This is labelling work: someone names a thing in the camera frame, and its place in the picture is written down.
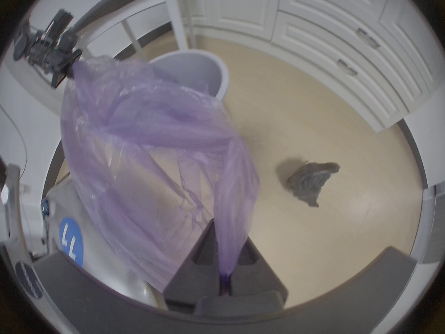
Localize black plastic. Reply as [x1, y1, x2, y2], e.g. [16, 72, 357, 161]
[287, 161, 341, 208]

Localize purple plastic bag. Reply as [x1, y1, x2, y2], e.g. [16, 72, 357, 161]
[60, 56, 261, 296]

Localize white trash bin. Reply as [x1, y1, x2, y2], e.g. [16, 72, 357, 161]
[148, 49, 230, 102]

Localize white wardrobe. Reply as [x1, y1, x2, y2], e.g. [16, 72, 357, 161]
[188, 0, 445, 133]

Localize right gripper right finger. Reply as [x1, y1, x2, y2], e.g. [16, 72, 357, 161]
[228, 237, 289, 309]

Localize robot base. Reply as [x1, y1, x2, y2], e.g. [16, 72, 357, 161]
[42, 180, 157, 305]

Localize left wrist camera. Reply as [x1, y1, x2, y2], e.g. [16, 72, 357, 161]
[48, 8, 74, 37]

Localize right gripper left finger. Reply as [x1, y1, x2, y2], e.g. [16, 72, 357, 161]
[163, 218, 225, 310]

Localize white chair grey cushions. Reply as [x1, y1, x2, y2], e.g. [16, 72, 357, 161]
[70, 0, 192, 60]

